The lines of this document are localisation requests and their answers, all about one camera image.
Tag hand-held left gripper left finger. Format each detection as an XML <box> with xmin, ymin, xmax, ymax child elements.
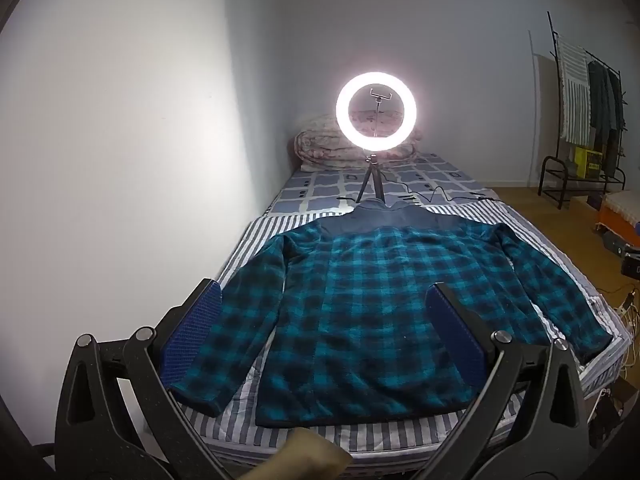
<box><xmin>54</xmin><ymin>278</ymin><xmax>236</xmax><ymax>480</ymax></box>

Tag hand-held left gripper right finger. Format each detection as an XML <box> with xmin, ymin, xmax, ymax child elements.
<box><xmin>410</xmin><ymin>281</ymin><xmax>598</xmax><ymax>480</ymax></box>

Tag teal plaid fleece jacket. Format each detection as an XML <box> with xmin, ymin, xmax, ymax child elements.
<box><xmin>167</xmin><ymin>199</ymin><xmax>615</xmax><ymax>428</ymax></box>

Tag black metal clothes rack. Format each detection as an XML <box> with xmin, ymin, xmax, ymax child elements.
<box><xmin>537</xmin><ymin>10</ymin><xmax>628</xmax><ymax>210</ymax></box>

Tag hanging dark clothes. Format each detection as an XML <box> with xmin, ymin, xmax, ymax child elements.
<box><xmin>587</xmin><ymin>60</ymin><xmax>626</xmax><ymax>148</ymax></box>

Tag grey striped blanket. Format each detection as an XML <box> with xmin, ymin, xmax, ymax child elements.
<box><xmin>170</xmin><ymin>200</ymin><xmax>631</xmax><ymax>466</ymax></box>

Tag blurred beige object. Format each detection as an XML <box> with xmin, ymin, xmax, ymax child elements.
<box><xmin>245</xmin><ymin>427</ymin><xmax>351</xmax><ymax>480</ymax></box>

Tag black case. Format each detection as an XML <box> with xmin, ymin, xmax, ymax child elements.
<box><xmin>602</xmin><ymin>230</ymin><xmax>640</xmax><ymax>279</ymax></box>

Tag blue checked bed sheet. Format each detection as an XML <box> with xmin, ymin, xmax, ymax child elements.
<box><xmin>262</xmin><ymin>151</ymin><xmax>501</xmax><ymax>218</ymax></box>

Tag low orange bench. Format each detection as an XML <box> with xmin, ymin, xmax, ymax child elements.
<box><xmin>595</xmin><ymin>190</ymin><xmax>640</xmax><ymax>233</ymax></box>

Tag yellow box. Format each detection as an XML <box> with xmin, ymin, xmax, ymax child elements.
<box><xmin>574</xmin><ymin>146</ymin><xmax>603</xmax><ymax>178</ymax></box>

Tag folded floral quilt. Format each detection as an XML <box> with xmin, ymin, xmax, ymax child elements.
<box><xmin>294</xmin><ymin>114</ymin><xmax>418</xmax><ymax>172</ymax></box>

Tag phone holder clamp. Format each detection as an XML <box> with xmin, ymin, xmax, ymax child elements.
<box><xmin>369</xmin><ymin>87</ymin><xmax>392</xmax><ymax>138</ymax></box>

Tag white door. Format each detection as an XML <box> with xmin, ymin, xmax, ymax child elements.
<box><xmin>527</xmin><ymin>30</ymin><xmax>560</xmax><ymax>186</ymax></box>

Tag hanging striped cloth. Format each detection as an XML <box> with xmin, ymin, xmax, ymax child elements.
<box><xmin>556</xmin><ymin>34</ymin><xmax>593</xmax><ymax>145</ymax></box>

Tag black ring light cable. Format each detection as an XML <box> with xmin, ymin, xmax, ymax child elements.
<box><xmin>337</xmin><ymin>185</ymin><xmax>496</xmax><ymax>208</ymax></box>

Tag tangle of floor cables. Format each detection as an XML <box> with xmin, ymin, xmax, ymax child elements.
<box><xmin>599</xmin><ymin>282</ymin><xmax>640</xmax><ymax>361</ymax></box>

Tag black ring light tripod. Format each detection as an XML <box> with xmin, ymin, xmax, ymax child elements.
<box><xmin>356</xmin><ymin>154</ymin><xmax>386</xmax><ymax>206</ymax></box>

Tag white ring light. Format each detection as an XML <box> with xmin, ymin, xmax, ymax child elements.
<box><xmin>335</xmin><ymin>71</ymin><xmax>417</xmax><ymax>153</ymax></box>

